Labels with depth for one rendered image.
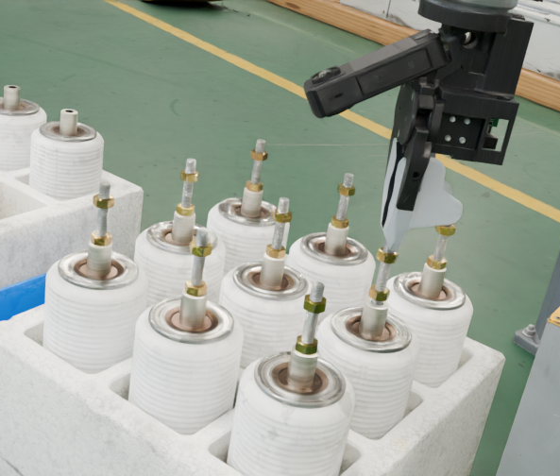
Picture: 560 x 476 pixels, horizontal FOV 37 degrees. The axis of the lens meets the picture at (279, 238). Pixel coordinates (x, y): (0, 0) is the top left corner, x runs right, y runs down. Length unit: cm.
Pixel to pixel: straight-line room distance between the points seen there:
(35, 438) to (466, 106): 50
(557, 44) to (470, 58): 238
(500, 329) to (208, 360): 77
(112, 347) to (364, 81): 34
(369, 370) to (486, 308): 72
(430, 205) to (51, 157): 59
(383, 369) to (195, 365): 17
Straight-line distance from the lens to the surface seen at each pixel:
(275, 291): 81
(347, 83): 67
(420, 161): 67
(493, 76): 69
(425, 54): 68
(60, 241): 112
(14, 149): 123
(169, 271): 86
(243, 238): 95
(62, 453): 83
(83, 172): 115
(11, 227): 106
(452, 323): 85
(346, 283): 89
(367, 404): 77
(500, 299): 150
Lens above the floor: 64
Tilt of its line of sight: 24 degrees down
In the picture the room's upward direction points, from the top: 10 degrees clockwise
